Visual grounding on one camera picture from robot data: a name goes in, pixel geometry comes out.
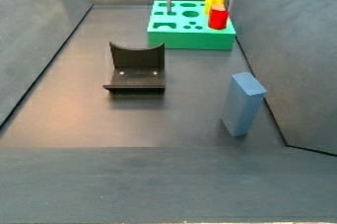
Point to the blue rectangular block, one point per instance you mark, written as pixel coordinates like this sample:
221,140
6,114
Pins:
242,102

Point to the green shape sorting board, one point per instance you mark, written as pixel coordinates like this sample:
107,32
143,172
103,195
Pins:
181,28

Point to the red cylinder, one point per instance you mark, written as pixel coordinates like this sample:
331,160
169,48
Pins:
217,17

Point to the black curved holder stand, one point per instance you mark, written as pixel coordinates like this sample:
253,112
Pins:
138,68

